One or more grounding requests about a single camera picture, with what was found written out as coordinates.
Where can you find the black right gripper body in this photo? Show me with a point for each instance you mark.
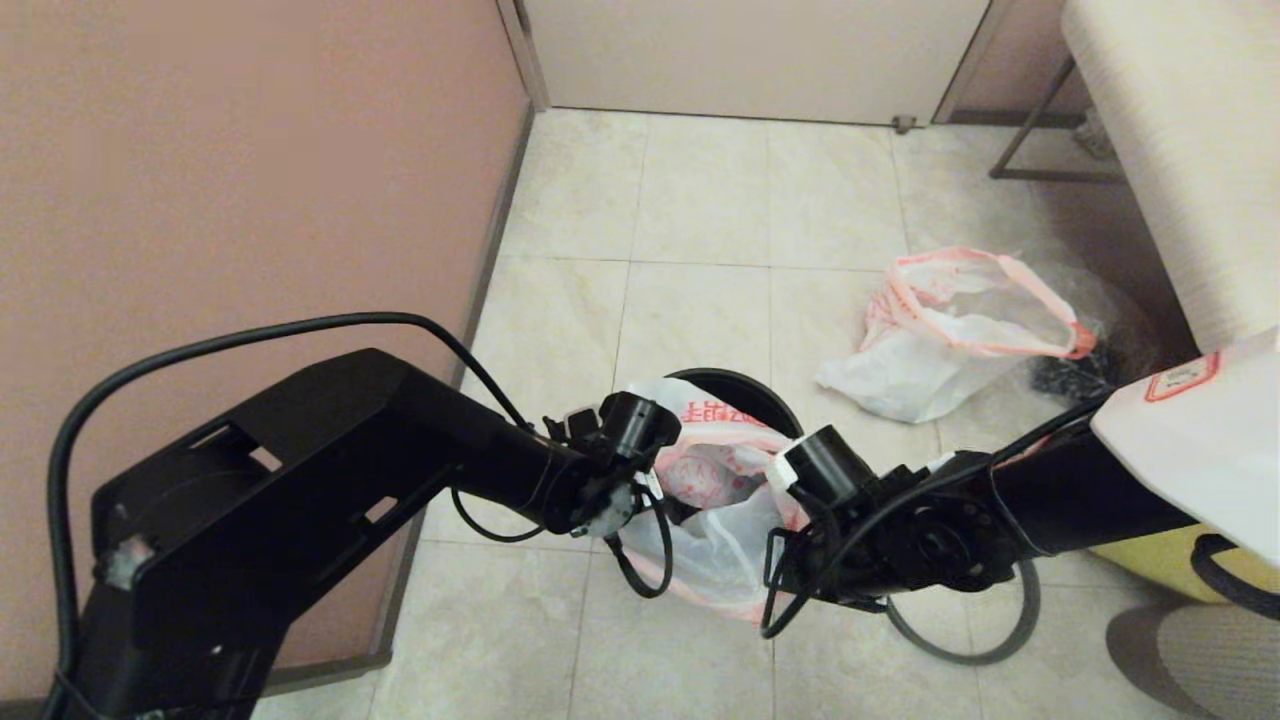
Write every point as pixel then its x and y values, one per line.
pixel 900 540

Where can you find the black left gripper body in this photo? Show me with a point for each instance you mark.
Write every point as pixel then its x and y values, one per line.
pixel 610 495

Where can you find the white plastic bag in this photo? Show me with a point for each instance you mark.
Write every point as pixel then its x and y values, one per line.
pixel 720 560

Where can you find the white red bag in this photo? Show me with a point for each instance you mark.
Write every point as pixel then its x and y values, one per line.
pixel 920 380

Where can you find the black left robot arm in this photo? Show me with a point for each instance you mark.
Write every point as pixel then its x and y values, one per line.
pixel 280 500

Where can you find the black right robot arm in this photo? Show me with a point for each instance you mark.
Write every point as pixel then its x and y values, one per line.
pixel 1150 450

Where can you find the black round trash bin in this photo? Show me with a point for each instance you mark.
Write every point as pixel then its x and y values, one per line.
pixel 750 390

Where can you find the clear bag with black contents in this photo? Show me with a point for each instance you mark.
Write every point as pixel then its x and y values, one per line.
pixel 1075 380

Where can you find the yellow fabric tote bag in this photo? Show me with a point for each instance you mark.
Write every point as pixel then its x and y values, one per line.
pixel 1150 565

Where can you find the small metal floor stop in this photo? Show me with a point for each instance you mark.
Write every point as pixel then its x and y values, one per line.
pixel 905 125

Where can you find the beige partition panel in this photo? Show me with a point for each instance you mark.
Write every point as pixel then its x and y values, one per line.
pixel 750 50

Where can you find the cream ribbed bench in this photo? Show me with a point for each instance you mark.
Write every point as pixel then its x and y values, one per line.
pixel 1200 150

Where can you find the pink brown partition panel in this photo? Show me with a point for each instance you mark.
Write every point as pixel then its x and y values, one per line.
pixel 250 150

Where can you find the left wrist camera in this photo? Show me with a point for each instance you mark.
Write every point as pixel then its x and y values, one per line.
pixel 575 425

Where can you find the dark metal bench frame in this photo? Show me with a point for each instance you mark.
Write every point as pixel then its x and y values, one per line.
pixel 1040 174

